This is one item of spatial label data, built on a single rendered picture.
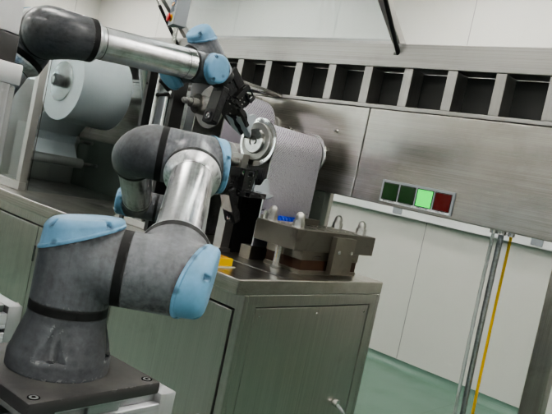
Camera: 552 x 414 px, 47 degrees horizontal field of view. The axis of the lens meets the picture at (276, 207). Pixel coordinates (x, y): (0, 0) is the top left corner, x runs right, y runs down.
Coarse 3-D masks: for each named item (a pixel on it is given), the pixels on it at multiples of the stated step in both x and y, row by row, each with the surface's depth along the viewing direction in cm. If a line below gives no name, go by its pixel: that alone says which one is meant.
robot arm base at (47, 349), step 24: (48, 312) 90; (72, 312) 90; (96, 312) 93; (24, 336) 91; (48, 336) 90; (72, 336) 91; (96, 336) 93; (24, 360) 89; (48, 360) 90; (72, 360) 90; (96, 360) 93
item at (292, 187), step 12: (276, 168) 194; (288, 168) 198; (300, 168) 202; (276, 180) 195; (288, 180) 199; (300, 180) 203; (312, 180) 208; (276, 192) 196; (288, 192) 200; (300, 192) 205; (312, 192) 209; (264, 204) 193; (276, 204) 197; (288, 204) 202; (300, 204) 206; (288, 216) 203
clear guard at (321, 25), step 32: (192, 0) 255; (224, 0) 243; (256, 0) 232; (288, 0) 223; (320, 0) 214; (352, 0) 205; (224, 32) 259; (256, 32) 247; (288, 32) 236; (320, 32) 226; (352, 32) 216; (384, 32) 208
